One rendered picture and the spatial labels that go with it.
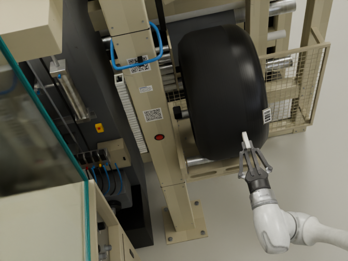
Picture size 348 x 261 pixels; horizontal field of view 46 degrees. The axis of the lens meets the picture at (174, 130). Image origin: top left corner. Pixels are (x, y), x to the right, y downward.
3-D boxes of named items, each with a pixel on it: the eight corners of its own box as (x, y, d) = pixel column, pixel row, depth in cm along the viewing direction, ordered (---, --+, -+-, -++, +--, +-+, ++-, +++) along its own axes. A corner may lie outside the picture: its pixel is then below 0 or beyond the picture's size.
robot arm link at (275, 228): (243, 212, 143) (266, 215, 151) (255, 257, 135) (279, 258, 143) (268, 200, 136) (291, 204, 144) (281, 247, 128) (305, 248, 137)
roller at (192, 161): (184, 159, 195) (185, 169, 193) (183, 156, 191) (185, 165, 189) (257, 145, 195) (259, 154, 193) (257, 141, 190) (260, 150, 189)
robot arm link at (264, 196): (252, 206, 139) (248, 189, 142) (251, 214, 147) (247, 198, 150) (279, 200, 139) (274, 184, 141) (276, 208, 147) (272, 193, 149)
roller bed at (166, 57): (142, 98, 219) (130, 57, 195) (140, 77, 228) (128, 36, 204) (179, 90, 219) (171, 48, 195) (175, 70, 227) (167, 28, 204)
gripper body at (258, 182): (273, 186, 142) (266, 161, 146) (249, 190, 142) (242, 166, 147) (271, 193, 149) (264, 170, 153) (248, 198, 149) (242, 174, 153)
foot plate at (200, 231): (167, 245, 264) (166, 244, 262) (161, 207, 280) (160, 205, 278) (208, 236, 263) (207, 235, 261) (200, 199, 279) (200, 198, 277)
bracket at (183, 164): (182, 179, 193) (179, 169, 185) (170, 114, 216) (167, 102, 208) (189, 178, 192) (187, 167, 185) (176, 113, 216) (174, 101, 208)
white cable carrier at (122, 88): (140, 153, 192) (114, 84, 154) (139, 144, 195) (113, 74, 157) (149, 151, 192) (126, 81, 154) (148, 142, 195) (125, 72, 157)
